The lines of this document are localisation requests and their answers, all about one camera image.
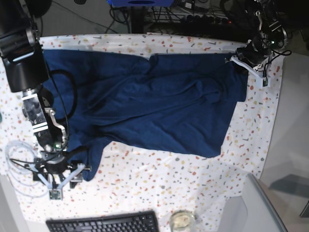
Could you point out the clear glass jar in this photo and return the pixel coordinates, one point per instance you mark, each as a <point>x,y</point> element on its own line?
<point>182,221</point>

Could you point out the black wire rack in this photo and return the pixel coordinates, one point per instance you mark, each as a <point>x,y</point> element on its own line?
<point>178,14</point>

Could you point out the black computer keyboard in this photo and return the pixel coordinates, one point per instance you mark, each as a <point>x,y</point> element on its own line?
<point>133,222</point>

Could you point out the terrazzo pattern table cloth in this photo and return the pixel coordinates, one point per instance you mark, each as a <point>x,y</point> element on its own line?
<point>132,179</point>

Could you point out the blue box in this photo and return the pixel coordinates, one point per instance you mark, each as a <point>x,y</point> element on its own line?
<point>139,3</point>

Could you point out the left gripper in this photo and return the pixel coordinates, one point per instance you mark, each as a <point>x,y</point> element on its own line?
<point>253,54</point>

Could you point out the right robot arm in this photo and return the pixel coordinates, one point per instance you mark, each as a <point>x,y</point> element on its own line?
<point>27,70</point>

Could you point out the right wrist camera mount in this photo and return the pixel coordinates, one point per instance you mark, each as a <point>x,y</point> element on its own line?
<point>56,182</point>

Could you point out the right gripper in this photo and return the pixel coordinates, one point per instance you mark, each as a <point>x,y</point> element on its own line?
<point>57,164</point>

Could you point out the dark blue t-shirt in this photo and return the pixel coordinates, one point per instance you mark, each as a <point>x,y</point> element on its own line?
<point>181,103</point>

